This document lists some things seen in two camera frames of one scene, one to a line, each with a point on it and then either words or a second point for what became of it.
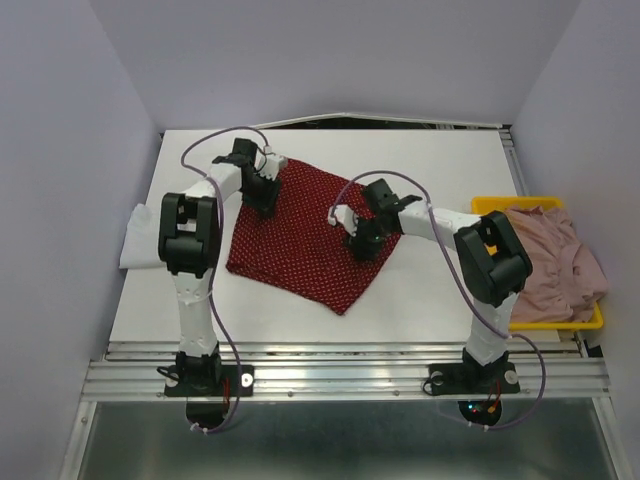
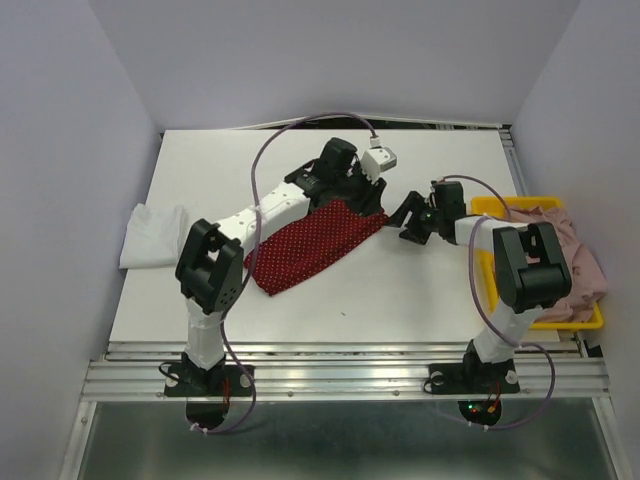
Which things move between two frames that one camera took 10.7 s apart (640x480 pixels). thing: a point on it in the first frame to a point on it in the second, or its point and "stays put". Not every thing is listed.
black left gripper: (266, 204) to (370, 200)
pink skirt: (565, 280) stays put
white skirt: (141, 244) stays put
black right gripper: (361, 251) to (413, 201)
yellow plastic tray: (482, 205) stays put
